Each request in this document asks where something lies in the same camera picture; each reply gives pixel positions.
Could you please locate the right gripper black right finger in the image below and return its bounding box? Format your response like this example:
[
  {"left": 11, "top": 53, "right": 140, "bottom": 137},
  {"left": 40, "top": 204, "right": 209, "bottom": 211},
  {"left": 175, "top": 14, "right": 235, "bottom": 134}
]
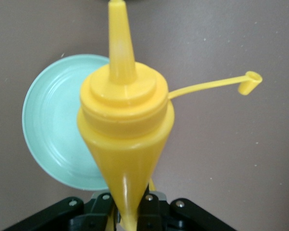
[{"left": 136, "top": 191, "right": 238, "bottom": 231}]

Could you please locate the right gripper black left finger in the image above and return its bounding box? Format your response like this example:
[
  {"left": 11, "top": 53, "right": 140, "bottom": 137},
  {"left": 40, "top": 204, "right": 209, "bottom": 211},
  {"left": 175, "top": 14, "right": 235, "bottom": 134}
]
[{"left": 2, "top": 192, "right": 118, "bottom": 231}]

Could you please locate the yellow squeeze bottle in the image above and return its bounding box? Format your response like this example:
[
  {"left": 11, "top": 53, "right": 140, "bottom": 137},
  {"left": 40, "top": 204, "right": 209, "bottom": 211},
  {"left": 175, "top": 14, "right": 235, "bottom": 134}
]
[{"left": 76, "top": 0, "right": 263, "bottom": 231}]

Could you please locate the mint green plate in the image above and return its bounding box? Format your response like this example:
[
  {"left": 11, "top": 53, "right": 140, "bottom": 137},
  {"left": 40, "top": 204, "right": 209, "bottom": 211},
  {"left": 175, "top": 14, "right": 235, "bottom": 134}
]
[{"left": 21, "top": 54, "right": 111, "bottom": 192}]

